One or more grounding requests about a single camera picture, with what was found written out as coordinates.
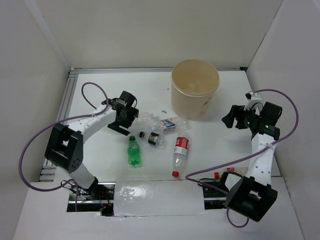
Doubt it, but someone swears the green plastic bottle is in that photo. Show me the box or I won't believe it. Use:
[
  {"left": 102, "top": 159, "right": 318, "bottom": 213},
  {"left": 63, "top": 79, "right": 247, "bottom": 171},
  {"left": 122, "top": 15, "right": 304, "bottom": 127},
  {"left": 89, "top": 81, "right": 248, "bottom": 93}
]
[{"left": 127, "top": 135, "right": 141, "bottom": 167}]

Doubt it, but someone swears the red label cola bottle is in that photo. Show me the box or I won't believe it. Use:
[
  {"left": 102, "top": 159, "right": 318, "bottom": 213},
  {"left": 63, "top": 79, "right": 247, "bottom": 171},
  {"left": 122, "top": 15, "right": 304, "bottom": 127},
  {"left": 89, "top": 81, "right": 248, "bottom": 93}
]
[{"left": 171, "top": 131, "right": 190, "bottom": 178}]

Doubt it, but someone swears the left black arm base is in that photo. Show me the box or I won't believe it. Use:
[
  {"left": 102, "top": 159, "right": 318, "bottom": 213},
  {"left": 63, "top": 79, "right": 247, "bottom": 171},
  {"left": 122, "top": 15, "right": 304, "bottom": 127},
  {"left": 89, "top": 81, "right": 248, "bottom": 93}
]
[{"left": 60, "top": 180, "right": 115, "bottom": 217}]

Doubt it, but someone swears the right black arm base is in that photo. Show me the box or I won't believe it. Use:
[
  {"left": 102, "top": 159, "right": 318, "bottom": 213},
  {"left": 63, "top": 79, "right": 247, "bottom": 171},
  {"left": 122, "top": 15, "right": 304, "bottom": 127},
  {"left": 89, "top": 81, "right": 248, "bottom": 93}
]
[{"left": 198, "top": 172, "right": 230, "bottom": 210}]

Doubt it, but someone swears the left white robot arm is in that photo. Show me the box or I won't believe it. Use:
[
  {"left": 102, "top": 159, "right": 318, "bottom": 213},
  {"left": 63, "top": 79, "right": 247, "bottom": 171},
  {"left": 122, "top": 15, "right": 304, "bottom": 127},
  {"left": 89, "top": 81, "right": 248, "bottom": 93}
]
[{"left": 44, "top": 91, "right": 139, "bottom": 200}]

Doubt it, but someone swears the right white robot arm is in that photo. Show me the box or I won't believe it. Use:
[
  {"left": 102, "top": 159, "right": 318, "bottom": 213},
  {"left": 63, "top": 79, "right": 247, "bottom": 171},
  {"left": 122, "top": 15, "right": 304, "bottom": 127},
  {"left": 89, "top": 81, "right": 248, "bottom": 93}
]
[{"left": 218, "top": 102, "right": 283, "bottom": 222}]

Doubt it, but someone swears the beige plastic bin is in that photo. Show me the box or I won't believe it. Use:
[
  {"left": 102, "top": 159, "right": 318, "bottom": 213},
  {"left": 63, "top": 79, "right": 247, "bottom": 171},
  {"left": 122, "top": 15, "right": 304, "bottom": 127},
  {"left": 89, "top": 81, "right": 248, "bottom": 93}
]
[{"left": 171, "top": 59, "right": 220, "bottom": 119}]

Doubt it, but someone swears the black label clear bottle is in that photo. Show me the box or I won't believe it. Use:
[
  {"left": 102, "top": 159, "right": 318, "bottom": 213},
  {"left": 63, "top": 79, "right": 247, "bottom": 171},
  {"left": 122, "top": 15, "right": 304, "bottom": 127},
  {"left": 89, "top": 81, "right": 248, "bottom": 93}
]
[{"left": 138, "top": 131, "right": 166, "bottom": 150}]

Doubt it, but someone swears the blue label clear bottle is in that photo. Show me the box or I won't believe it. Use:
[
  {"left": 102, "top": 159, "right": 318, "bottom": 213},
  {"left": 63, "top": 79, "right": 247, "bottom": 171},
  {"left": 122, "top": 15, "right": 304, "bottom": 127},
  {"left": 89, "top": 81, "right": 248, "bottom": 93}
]
[{"left": 150, "top": 116, "right": 189, "bottom": 135}]

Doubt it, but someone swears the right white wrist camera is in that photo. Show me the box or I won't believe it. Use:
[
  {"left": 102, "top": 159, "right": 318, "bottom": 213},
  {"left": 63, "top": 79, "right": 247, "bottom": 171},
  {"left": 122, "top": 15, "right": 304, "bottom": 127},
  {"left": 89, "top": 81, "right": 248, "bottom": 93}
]
[{"left": 244, "top": 91, "right": 263, "bottom": 111}]

